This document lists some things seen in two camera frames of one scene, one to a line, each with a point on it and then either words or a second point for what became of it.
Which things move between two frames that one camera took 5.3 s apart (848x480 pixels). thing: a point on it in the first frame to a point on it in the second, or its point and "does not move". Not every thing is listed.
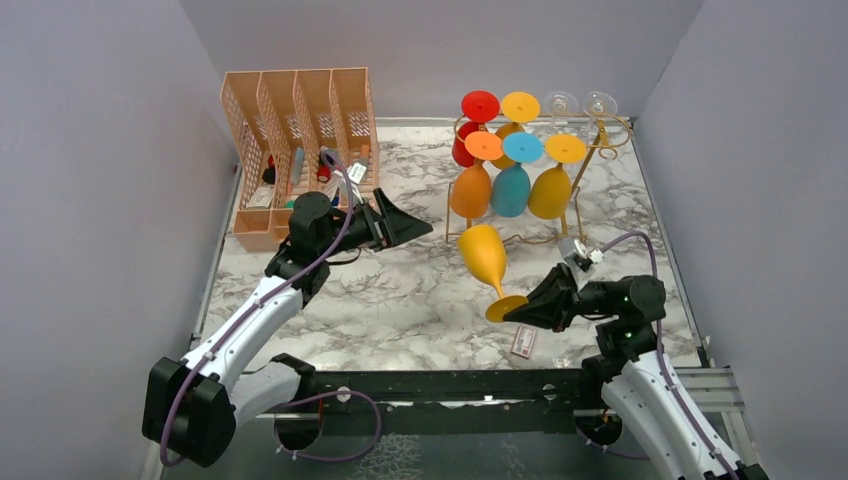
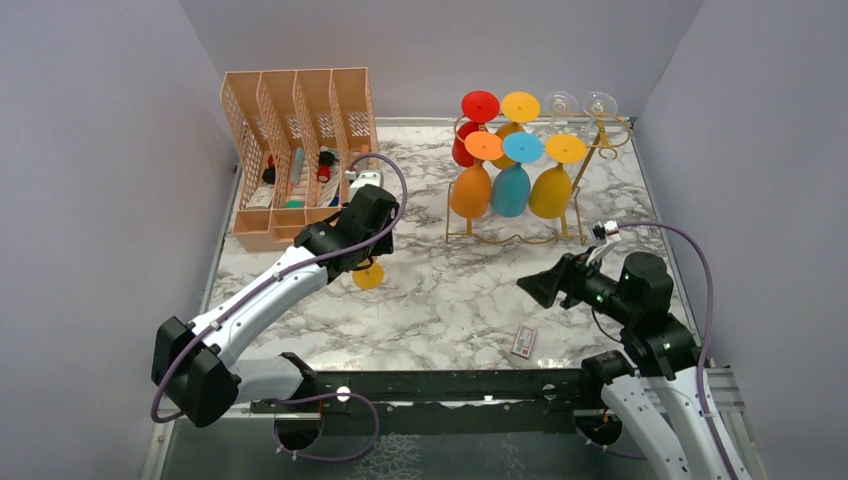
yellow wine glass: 518,108 does not move
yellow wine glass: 550,192 does not move
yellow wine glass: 482,250 to 370,278
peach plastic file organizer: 293,132 does not move
